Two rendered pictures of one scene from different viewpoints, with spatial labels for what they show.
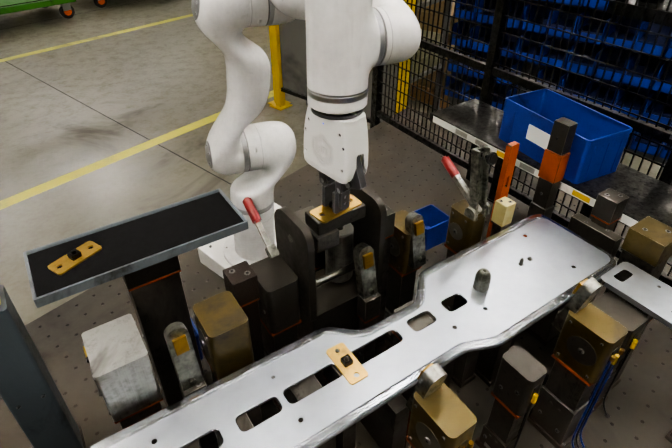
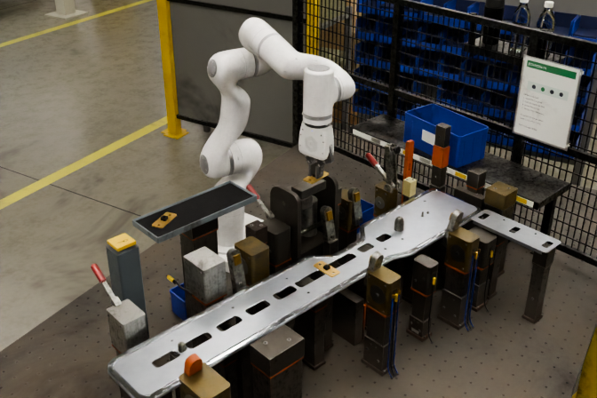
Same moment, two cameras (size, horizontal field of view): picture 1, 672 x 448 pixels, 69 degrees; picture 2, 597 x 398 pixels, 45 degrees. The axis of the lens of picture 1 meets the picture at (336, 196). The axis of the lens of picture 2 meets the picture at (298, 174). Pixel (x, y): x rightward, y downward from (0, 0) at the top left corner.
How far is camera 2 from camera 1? 1.36 m
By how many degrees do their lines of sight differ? 11
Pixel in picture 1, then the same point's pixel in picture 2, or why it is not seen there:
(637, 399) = (506, 301)
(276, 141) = (250, 152)
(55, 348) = (97, 316)
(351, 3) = (326, 77)
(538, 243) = (433, 204)
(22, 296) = not seen: outside the picture
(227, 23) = (232, 78)
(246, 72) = (238, 106)
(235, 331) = (263, 253)
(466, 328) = (392, 248)
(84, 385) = not seen: hidden behind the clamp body
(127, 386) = (214, 280)
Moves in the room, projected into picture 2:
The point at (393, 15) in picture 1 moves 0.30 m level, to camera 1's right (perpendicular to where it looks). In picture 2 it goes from (342, 79) to (444, 74)
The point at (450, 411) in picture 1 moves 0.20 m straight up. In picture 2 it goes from (386, 274) to (391, 215)
